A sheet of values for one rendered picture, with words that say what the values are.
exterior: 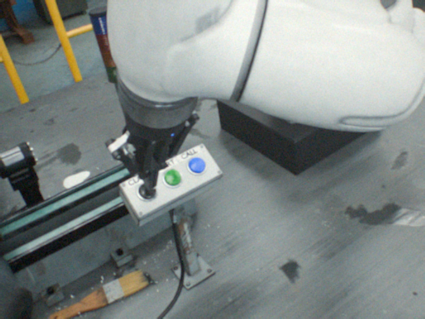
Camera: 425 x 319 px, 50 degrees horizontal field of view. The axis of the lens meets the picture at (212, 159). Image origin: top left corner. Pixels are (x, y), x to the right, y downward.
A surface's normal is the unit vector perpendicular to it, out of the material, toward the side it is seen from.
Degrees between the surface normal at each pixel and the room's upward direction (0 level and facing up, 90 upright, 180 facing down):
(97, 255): 90
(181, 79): 116
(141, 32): 103
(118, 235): 90
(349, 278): 0
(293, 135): 1
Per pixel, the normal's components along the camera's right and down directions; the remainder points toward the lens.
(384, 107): 0.11, 0.66
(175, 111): 0.42, 0.84
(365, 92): 0.07, 0.46
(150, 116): -0.12, 0.88
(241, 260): -0.15, -0.80
